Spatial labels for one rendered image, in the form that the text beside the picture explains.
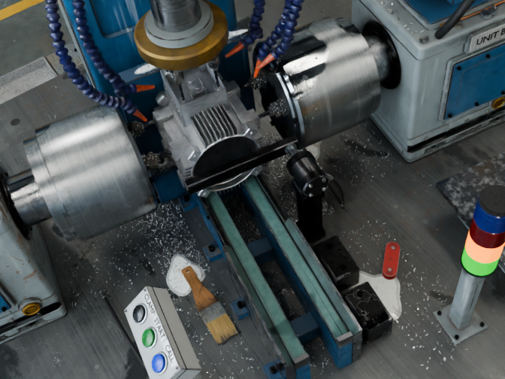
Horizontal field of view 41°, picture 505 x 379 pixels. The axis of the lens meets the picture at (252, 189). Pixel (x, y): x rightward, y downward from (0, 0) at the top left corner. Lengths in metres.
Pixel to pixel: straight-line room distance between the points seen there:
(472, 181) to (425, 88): 0.22
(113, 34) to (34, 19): 2.24
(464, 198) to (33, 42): 2.59
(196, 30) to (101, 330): 0.67
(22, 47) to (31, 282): 2.28
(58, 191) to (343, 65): 0.62
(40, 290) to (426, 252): 0.83
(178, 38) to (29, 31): 2.45
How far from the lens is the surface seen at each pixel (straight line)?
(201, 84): 1.40
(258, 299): 1.32
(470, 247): 1.18
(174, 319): 1.17
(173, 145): 1.37
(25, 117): 1.97
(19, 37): 3.65
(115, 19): 1.49
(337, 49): 1.41
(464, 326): 1.44
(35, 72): 2.77
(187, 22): 1.26
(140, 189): 1.32
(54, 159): 1.31
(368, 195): 1.60
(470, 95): 1.60
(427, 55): 1.43
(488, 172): 1.52
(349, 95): 1.41
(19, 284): 1.42
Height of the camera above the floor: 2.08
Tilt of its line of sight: 52 degrees down
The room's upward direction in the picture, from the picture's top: 9 degrees counter-clockwise
